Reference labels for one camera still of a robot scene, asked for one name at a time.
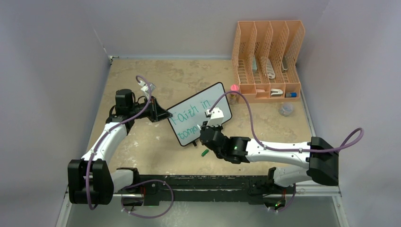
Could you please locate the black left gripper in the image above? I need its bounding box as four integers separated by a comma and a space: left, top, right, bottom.
129, 96, 172, 122

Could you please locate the white whiteboard black frame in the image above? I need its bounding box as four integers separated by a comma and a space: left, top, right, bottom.
167, 82, 225, 147

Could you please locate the green marker cap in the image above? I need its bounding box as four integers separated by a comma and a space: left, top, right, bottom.
201, 149, 209, 157

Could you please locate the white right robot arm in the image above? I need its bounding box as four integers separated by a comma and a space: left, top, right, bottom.
200, 126, 339, 192

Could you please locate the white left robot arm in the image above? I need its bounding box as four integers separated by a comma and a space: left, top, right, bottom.
68, 89, 172, 209

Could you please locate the pink cartoon bottle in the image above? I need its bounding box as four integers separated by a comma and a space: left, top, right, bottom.
227, 84, 240, 105

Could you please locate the white stapler in organizer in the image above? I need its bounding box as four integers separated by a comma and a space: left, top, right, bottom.
270, 88, 284, 97

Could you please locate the white long tool in organizer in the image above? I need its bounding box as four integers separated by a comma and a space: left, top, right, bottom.
266, 59, 276, 79

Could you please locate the peach plastic file organizer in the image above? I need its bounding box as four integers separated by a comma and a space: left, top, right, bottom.
231, 20, 305, 103

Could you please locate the clear small plastic jar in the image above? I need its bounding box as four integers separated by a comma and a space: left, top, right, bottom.
279, 103, 294, 117

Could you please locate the blue capped item in organizer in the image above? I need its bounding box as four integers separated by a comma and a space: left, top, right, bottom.
285, 92, 297, 98

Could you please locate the grey tool in organizer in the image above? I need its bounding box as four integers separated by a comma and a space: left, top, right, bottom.
281, 56, 288, 72

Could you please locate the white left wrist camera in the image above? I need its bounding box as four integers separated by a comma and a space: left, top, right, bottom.
138, 80, 156, 99

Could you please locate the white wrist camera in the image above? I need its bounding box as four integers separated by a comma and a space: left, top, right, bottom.
138, 80, 156, 99
205, 107, 224, 127

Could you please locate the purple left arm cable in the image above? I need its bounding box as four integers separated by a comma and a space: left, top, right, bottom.
86, 75, 153, 210

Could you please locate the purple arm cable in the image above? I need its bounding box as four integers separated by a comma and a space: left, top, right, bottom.
208, 90, 365, 154
86, 75, 153, 210

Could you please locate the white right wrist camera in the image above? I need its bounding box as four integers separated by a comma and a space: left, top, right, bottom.
205, 107, 224, 127

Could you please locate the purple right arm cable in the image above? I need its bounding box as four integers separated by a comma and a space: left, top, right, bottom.
208, 90, 365, 154

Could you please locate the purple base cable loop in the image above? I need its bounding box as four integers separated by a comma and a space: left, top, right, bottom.
120, 179, 174, 220

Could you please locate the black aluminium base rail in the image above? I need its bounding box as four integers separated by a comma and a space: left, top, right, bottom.
65, 174, 341, 208

